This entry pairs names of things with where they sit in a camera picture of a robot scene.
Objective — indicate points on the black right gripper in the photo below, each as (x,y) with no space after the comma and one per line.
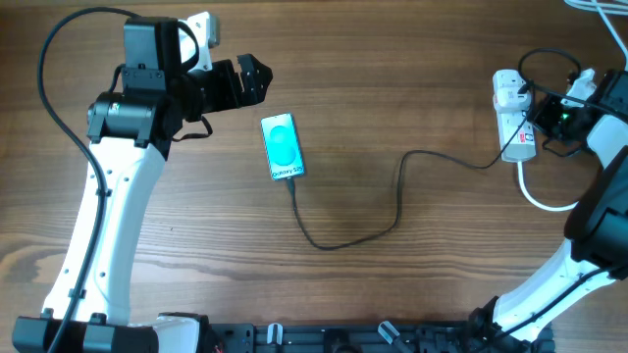
(539,116)

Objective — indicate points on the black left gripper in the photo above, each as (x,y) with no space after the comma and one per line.
(253,92)

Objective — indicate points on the white USB charger plug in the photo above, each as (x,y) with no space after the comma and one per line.
(509,100)

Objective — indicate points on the white power strip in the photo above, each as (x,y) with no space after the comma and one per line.
(515,135)

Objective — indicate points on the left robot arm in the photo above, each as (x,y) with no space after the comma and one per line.
(167,79)

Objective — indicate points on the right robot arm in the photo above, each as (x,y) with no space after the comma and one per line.
(594,252)

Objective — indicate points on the teal Galaxy smartphone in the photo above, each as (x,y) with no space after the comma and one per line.
(282,147)

